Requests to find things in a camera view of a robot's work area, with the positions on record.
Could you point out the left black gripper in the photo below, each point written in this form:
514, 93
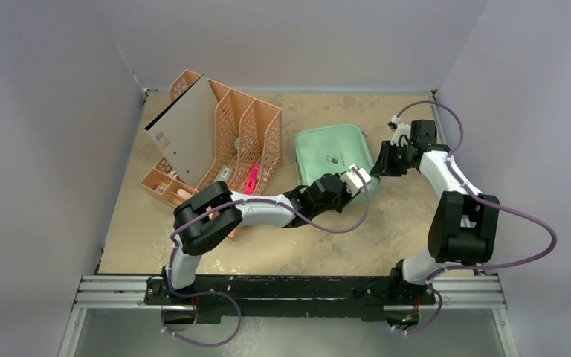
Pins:
346, 197

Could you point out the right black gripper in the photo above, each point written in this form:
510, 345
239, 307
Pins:
386, 161

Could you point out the mint green storage case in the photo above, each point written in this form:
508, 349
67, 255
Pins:
330, 149

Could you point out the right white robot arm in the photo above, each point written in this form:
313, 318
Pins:
462, 232

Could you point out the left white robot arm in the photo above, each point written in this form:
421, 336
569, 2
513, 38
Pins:
205, 220

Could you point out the pink marker pen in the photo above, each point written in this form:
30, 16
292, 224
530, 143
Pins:
252, 179

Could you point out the pink plastic desk organizer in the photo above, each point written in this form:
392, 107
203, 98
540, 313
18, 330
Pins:
247, 131

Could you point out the grey folder board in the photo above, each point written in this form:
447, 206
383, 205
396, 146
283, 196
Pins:
184, 131

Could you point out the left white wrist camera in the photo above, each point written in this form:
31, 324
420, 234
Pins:
355, 179

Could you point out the black table front rail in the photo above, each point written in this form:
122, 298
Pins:
212, 297

